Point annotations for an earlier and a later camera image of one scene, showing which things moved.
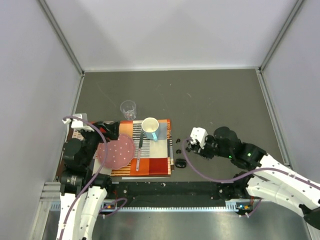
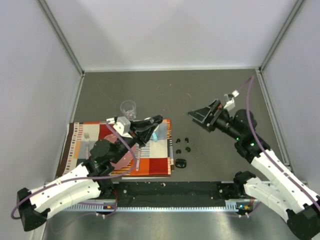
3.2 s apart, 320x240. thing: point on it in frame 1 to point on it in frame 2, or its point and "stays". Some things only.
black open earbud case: [180, 163] stays
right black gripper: [203, 152] to [200, 115]
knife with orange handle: [139, 150] stays
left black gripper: [111, 129] to [142, 131]
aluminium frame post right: [280, 34] stays
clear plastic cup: [129, 109] stays
